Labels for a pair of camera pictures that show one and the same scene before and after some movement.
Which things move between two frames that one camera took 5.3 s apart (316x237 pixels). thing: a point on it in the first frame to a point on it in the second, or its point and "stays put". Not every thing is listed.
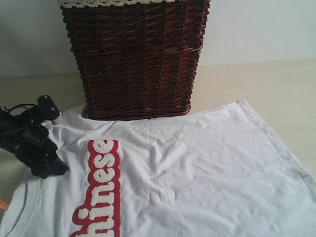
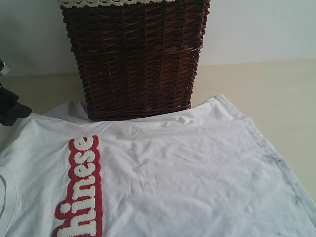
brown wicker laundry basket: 136,61 stays put
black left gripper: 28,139 to 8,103
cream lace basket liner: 68,4 stays put
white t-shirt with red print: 221,173 stays put
